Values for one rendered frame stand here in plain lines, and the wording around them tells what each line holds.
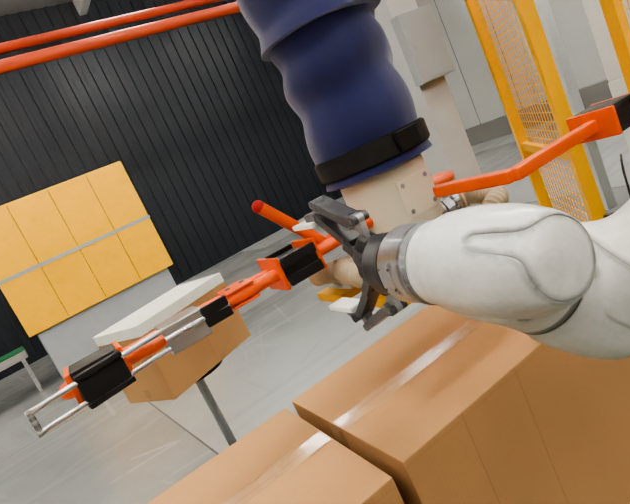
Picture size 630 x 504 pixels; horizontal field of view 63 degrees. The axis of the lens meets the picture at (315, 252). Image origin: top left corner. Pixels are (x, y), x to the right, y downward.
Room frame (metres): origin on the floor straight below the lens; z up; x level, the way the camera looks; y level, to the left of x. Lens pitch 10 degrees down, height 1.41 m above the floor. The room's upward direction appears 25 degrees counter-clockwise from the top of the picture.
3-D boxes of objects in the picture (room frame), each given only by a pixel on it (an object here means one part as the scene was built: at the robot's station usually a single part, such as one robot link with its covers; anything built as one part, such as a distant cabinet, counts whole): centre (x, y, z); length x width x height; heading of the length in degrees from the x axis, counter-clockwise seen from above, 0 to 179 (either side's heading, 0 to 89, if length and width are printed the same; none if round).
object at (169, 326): (0.80, 0.24, 1.24); 0.07 x 0.07 x 0.04; 25
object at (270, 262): (0.89, 0.05, 1.25); 0.10 x 0.08 x 0.06; 25
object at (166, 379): (2.69, 0.87, 0.82); 0.60 x 0.40 x 0.40; 142
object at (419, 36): (2.28, -0.80, 1.62); 0.20 x 0.05 x 0.30; 115
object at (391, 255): (0.54, -0.10, 1.25); 0.09 x 0.06 x 0.09; 115
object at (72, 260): (7.83, 3.26, 1.24); 2.22 x 0.91 x 2.48; 120
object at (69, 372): (0.74, 0.37, 1.24); 0.08 x 0.07 x 0.05; 115
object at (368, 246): (0.61, -0.07, 1.25); 0.09 x 0.07 x 0.08; 25
